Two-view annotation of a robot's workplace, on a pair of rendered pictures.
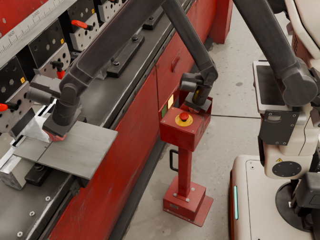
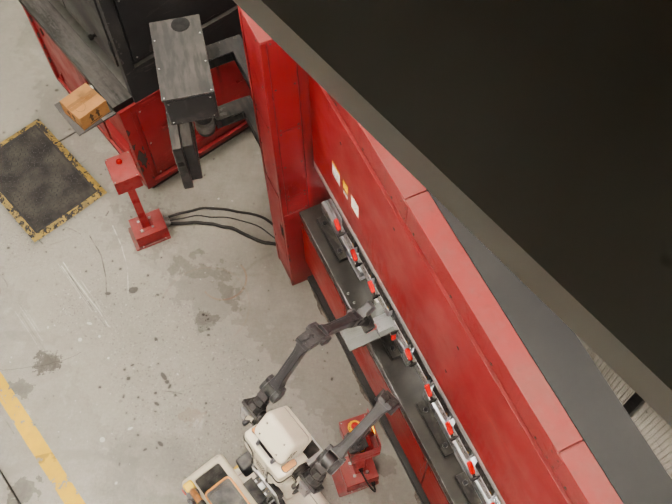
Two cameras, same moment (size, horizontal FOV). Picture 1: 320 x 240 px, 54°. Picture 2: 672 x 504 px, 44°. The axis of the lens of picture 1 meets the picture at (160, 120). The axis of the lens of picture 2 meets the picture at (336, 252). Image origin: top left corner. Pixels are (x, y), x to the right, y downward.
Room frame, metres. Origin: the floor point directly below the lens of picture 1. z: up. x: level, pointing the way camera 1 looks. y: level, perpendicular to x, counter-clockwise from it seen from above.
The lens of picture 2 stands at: (1.70, -1.06, 4.95)
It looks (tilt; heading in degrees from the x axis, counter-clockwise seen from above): 61 degrees down; 133
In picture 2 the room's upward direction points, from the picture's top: 2 degrees counter-clockwise
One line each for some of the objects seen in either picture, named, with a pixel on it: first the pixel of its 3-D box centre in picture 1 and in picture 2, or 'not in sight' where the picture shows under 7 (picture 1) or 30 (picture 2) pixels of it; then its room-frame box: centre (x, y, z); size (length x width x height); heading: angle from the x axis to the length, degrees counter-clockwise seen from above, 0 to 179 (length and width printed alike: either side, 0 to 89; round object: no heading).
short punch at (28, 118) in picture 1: (20, 119); not in sight; (0.68, 0.43, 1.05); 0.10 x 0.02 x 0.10; 157
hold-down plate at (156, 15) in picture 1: (157, 12); (475, 502); (1.58, -0.02, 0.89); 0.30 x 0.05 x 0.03; 157
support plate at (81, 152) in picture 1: (66, 143); (365, 326); (0.62, 0.29, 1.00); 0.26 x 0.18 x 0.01; 67
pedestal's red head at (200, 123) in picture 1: (186, 116); (359, 436); (0.93, -0.11, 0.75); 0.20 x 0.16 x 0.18; 151
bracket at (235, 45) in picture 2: not in sight; (233, 72); (-0.62, 0.69, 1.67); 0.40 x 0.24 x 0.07; 157
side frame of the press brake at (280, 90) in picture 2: not in sight; (340, 147); (-0.15, 0.97, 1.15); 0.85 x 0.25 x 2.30; 67
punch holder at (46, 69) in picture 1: (41, 52); (408, 328); (0.84, 0.35, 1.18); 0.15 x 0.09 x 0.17; 157
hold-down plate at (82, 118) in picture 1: (58, 147); (383, 333); (0.69, 0.36, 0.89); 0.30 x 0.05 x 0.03; 157
